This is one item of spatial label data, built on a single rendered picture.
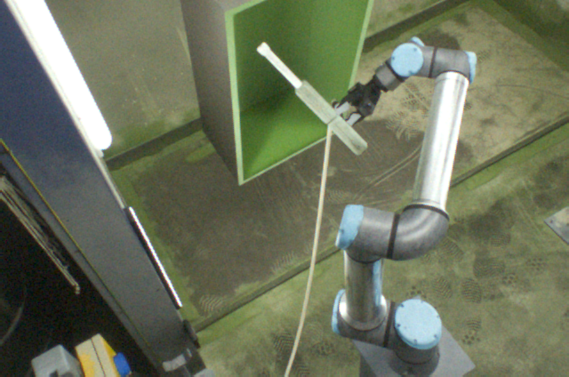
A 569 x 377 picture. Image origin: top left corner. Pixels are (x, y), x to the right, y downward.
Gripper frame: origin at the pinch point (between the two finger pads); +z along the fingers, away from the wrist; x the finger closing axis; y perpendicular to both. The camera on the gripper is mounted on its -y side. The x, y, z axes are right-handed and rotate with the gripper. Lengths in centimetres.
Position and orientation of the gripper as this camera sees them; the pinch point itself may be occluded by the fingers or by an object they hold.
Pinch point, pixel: (335, 123)
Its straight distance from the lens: 200.7
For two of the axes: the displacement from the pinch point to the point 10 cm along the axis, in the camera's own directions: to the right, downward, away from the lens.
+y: 0.2, -4.7, 8.8
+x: -6.9, -6.4, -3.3
